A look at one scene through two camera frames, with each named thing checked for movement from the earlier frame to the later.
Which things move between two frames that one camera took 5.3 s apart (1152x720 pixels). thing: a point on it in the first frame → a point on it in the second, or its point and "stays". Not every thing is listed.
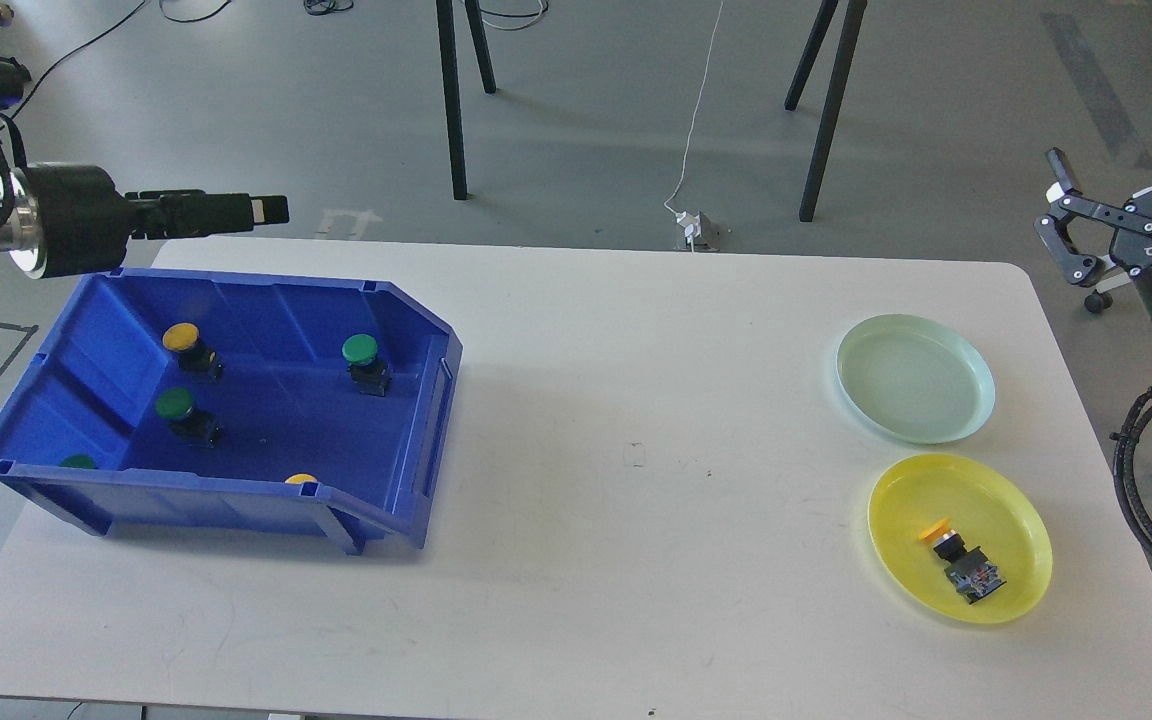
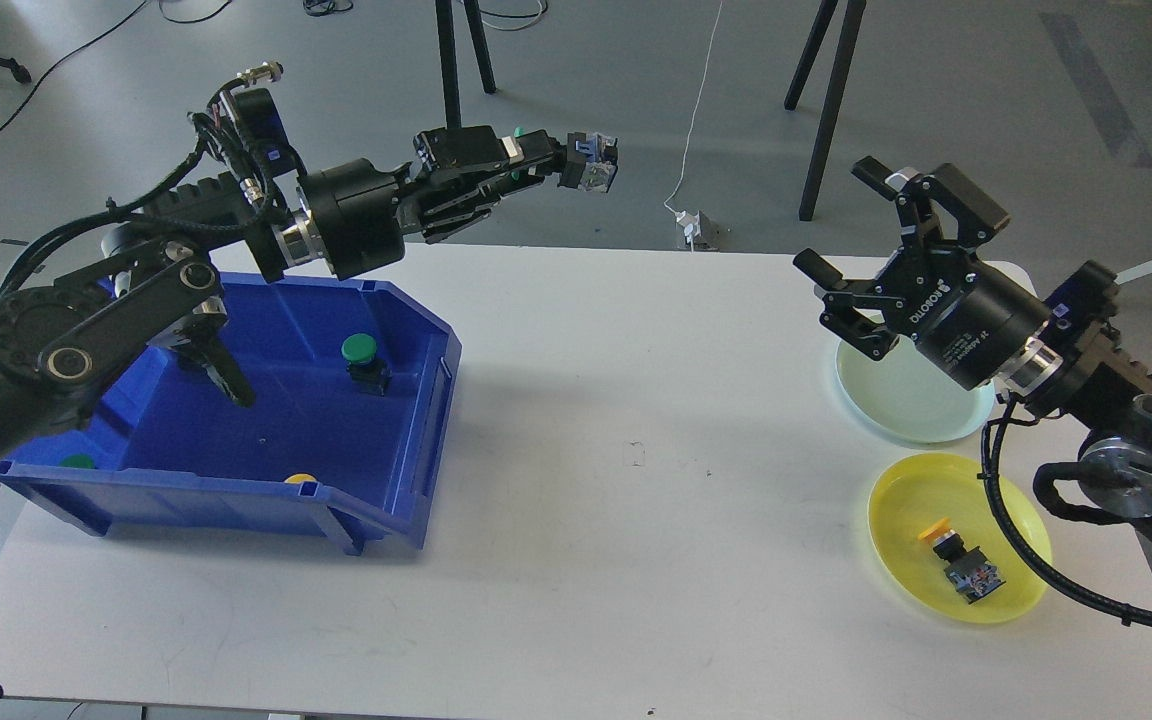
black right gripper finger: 1065,201 → 853,308
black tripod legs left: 448,50 stays
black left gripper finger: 196,222 → 445,216
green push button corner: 78,461 stays
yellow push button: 974,576 stays
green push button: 187,422 → 591,160
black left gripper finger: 172,214 → 479,147
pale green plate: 913,379 stays
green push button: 371,375 stays
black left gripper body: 84,221 → 362,214
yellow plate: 983,509 stays
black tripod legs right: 856,12 stays
